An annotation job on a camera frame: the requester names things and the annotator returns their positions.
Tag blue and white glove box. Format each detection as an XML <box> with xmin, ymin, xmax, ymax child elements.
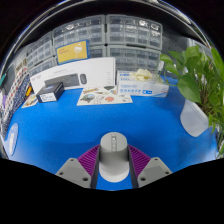
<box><xmin>116</xmin><ymin>69</ymin><xmax>170</xmax><ymax>98</ymax></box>

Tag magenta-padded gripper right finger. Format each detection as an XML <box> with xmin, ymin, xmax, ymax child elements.
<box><xmin>128</xmin><ymin>144</ymin><xmax>173</xmax><ymax>189</ymax></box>

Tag yellow and blue box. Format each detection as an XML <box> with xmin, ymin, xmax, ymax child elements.
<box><xmin>55</xmin><ymin>39</ymin><xmax>91</xmax><ymax>65</ymax></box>

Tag green plant in white pot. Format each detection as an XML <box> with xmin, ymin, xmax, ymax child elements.
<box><xmin>159</xmin><ymin>44</ymin><xmax>224</xmax><ymax>158</ymax></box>

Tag round blue cloud-print mouse pad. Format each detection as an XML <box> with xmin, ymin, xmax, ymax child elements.
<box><xmin>7</xmin><ymin>122</ymin><xmax>20</xmax><ymax>157</ymax></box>

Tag cream disposable gloves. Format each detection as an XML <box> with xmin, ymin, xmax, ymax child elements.
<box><xmin>129</xmin><ymin>68</ymin><xmax>154</xmax><ymax>83</ymax></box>

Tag long white keyboard box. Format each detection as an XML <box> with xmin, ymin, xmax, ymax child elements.
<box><xmin>29</xmin><ymin>57</ymin><xmax>117</xmax><ymax>95</ymax></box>

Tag small black box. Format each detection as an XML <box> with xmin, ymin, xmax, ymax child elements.
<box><xmin>35</xmin><ymin>81</ymin><xmax>65</xmax><ymax>104</ymax></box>

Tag red and blue checkered cloth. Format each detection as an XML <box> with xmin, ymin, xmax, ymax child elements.
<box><xmin>3</xmin><ymin>66</ymin><xmax>30</xmax><ymax>111</ymax></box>

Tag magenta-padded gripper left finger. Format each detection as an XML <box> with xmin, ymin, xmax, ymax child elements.
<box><xmin>55</xmin><ymin>144</ymin><xmax>101</xmax><ymax>190</ymax></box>

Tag grey computer mouse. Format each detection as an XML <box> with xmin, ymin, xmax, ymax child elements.
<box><xmin>98</xmin><ymin>131</ymin><xmax>130</xmax><ymax>183</ymax></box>

